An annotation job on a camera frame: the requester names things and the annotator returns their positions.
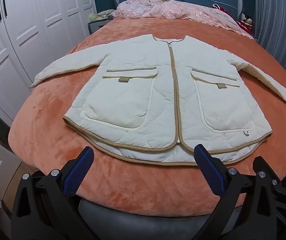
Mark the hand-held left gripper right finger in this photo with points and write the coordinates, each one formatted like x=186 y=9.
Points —
x=209 y=170

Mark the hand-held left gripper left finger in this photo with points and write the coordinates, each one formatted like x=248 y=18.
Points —
x=79 y=170

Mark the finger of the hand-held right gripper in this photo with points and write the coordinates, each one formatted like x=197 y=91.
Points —
x=262 y=165

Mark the cream quilted jacket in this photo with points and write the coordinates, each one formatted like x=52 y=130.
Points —
x=158 y=100

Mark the orange plush blanket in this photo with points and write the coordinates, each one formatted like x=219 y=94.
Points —
x=138 y=182

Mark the dark grey bed footboard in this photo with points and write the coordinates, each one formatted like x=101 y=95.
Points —
x=145 y=225

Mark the grey-blue curtain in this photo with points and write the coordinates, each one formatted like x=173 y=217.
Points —
x=277 y=25

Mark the grey nightstand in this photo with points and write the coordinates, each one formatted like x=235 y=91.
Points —
x=96 y=26

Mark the plush toys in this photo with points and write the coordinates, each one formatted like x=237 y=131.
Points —
x=246 y=19

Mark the white wardrobe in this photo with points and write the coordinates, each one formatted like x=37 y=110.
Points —
x=28 y=30

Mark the pale yellow cloth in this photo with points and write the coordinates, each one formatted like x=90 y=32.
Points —
x=100 y=15

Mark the pink floral quilt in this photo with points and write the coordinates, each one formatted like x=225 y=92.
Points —
x=163 y=10

